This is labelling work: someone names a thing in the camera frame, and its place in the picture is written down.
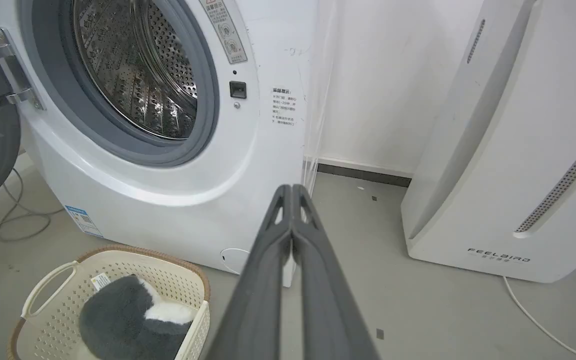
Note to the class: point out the grey and white plush cloth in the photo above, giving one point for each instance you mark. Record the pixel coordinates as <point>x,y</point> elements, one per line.
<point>128,320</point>

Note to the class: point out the cream perforated laundry basket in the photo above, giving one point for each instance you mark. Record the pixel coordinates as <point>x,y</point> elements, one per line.
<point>58,320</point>

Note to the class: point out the white front-load washing machine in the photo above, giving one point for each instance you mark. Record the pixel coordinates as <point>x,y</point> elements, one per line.
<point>168,165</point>

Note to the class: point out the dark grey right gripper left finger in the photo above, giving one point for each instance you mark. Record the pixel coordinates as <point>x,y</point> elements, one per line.
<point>260,290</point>

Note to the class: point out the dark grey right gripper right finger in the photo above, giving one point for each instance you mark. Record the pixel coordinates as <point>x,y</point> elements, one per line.
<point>325,295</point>

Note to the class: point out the white tower air purifier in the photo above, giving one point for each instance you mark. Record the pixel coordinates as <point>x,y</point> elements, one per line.
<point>508,150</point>

